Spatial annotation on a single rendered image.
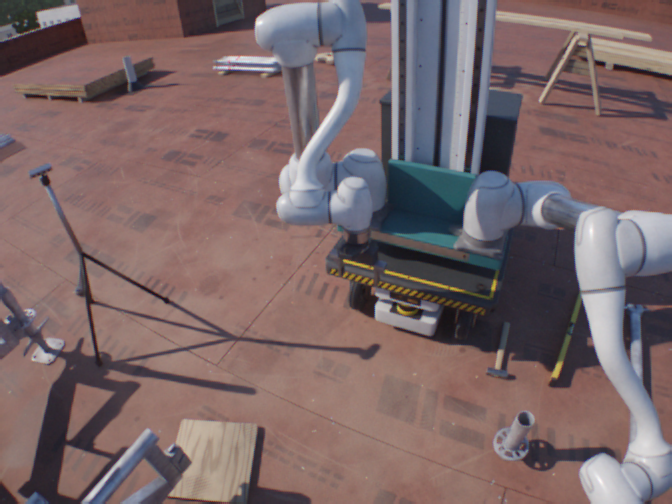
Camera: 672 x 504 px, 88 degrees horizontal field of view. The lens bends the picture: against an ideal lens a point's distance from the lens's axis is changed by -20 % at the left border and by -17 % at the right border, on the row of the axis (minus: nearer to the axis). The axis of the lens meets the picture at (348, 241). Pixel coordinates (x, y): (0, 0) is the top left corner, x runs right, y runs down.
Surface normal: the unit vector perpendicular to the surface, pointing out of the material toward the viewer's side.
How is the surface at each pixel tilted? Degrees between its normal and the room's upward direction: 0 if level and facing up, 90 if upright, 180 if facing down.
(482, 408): 0
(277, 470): 0
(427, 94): 90
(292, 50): 105
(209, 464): 0
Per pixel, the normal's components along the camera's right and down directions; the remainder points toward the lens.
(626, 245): -0.15, -0.15
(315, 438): -0.04, -0.78
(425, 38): -0.41, 0.58
